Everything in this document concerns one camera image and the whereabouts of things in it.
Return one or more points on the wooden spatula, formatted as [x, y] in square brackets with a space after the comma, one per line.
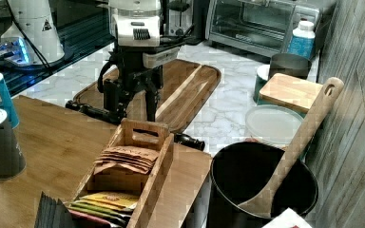
[261, 203]

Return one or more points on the brown tea bag packets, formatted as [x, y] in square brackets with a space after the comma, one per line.
[133, 158]

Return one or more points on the blue white plastic bottle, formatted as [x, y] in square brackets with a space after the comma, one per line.
[302, 40]

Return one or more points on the teal container with white lid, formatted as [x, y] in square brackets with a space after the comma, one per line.
[261, 80]

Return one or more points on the silver toaster oven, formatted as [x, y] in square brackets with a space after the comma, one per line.
[265, 27]

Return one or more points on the black utensil bucket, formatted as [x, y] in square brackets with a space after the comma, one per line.
[240, 170]

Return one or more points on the large dark wooden cutting board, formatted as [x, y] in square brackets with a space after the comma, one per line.
[186, 87]

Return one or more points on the small light wooden cutting board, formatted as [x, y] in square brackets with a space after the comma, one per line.
[291, 92]

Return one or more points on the black slate coaster stack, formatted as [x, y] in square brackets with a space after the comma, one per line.
[52, 213]

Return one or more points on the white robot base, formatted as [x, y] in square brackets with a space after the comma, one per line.
[32, 39]

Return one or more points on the dark metal cup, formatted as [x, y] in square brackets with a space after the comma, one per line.
[289, 64]

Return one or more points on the yellow green tea bag packets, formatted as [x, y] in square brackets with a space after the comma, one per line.
[114, 209]

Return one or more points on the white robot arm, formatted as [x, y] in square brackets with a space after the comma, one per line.
[136, 26]

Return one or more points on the wooden tea caddy box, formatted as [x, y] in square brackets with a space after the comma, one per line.
[147, 135]

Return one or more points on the dark grey cylindrical can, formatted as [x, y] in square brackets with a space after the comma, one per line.
[12, 161]

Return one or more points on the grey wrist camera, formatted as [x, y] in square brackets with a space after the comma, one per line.
[161, 58]

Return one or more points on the bamboo drawer cabinet top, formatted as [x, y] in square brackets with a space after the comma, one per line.
[60, 145]

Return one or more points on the white paper corner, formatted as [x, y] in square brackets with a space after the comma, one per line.
[288, 219]

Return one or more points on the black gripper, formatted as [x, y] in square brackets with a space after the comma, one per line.
[134, 75]

